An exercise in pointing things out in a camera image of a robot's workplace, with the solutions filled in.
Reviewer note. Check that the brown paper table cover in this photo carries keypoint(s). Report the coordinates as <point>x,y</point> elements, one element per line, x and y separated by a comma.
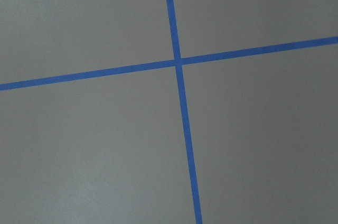
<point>168,111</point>

